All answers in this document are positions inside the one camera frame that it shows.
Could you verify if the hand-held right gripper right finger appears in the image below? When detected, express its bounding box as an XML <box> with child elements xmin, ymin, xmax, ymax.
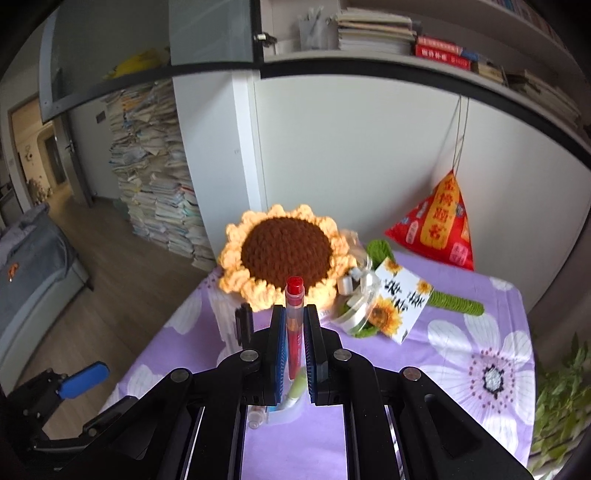
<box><xmin>305</xmin><ymin>305</ymin><xmax>533</xmax><ymax>480</ymax></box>

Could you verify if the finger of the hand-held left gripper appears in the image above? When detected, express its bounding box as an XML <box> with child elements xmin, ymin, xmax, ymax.
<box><xmin>78</xmin><ymin>397</ymin><xmax>137</xmax><ymax>441</ymax></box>
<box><xmin>7</xmin><ymin>362</ymin><xmax>112</xmax><ymax>431</ymax></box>

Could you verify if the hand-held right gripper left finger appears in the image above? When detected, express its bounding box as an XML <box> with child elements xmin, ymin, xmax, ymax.
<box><xmin>69</xmin><ymin>305</ymin><xmax>287</xmax><ymax>480</ymax></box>

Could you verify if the light green pen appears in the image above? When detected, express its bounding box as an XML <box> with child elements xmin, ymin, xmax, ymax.
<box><xmin>281</xmin><ymin>369</ymin><xmax>308</xmax><ymax>410</ymax></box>

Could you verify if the red gel pen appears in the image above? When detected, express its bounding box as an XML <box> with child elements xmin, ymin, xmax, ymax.
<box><xmin>286</xmin><ymin>275</ymin><xmax>306</xmax><ymax>380</ymax></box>

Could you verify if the translucent plastic cup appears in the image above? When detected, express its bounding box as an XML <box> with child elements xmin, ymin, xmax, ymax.
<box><xmin>247</xmin><ymin>369</ymin><xmax>308</xmax><ymax>431</ymax></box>

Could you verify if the sunflower print card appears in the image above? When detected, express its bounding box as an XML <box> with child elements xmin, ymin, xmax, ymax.
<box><xmin>370</xmin><ymin>258</ymin><xmax>435</xmax><ymax>345</ymax></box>

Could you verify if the crochet sunflower with green stem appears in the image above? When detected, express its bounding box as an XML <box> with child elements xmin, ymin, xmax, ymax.
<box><xmin>217</xmin><ymin>203</ymin><xmax>485</xmax><ymax>341</ymax></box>

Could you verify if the purple floral tablecloth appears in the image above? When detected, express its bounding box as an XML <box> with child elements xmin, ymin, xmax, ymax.
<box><xmin>99</xmin><ymin>249</ymin><xmax>537</xmax><ymax>480</ymax></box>

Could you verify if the red triangular pouch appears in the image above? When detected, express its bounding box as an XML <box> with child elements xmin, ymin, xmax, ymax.
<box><xmin>384</xmin><ymin>169</ymin><xmax>476</xmax><ymax>272</ymax></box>

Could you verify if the tall pile of papers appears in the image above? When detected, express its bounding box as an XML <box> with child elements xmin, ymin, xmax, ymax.
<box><xmin>102</xmin><ymin>78</ymin><xmax>219</xmax><ymax>274</ymax></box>

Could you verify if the green leafy plant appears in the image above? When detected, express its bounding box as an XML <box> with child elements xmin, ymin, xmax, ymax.
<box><xmin>530</xmin><ymin>333</ymin><xmax>591</xmax><ymax>468</ymax></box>

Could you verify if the white bookshelf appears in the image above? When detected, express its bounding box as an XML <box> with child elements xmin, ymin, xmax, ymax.
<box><xmin>253</xmin><ymin>0</ymin><xmax>591</xmax><ymax>155</ymax></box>

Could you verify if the yellow bag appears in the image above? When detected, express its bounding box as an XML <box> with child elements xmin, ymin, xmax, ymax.
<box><xmin>103</xmin><ymin>47</ymin><xmax>171</xmax><ymax>80</ymax></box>

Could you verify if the clear plastic holder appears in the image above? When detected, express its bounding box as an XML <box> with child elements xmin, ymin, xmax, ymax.
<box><xmin>297</xmin><ymin>6</ymin><xmax>339</xmax><ymax>52</ymax></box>

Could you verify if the dark glass cabinet door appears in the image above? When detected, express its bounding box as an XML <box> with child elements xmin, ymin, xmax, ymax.
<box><xmin>38</xmin><ymin>0</ymin><xmax>174</xmax><ymax>124</ymax></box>

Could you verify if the stack of white booklets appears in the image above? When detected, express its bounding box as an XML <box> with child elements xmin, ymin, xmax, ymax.
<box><xmin>335</xmin><ymin>6</ymin><xmax>417</xmax><ymax>57</ymax></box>

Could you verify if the frosted glass cabinet door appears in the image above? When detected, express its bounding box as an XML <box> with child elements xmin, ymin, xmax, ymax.
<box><xmin>167</xmin><ymin>0</ymin><xmax>265</xmax><ymax>71</ymax></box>

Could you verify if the stack of red books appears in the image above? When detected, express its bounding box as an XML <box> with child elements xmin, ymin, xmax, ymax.
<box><xmin>412</xmin><ymin>34</ymin><xmax>474</xmax><ymax>71</ymax></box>

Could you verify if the stack of grey magazines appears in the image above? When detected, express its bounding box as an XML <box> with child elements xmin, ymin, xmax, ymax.
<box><xmin>505</xmin><ymin>68</ymin><xmax>583</xmax><ymax>127</ymax></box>

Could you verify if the pouch hanging string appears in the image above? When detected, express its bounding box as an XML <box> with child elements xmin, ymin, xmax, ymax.
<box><xmin>450</xmin><ymin>93</ymin><xmax>471</xmax><ymax>174</ymax></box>

